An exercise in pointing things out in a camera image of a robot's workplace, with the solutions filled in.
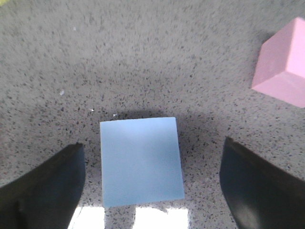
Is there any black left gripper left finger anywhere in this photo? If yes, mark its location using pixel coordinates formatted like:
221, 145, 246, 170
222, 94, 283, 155
0, 143, 85, 229

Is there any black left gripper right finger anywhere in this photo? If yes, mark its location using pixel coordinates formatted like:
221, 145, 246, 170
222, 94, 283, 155
220, 137, 305, 229

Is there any pink foam cube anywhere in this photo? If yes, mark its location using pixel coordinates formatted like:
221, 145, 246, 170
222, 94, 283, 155
251, 17, 305, 108

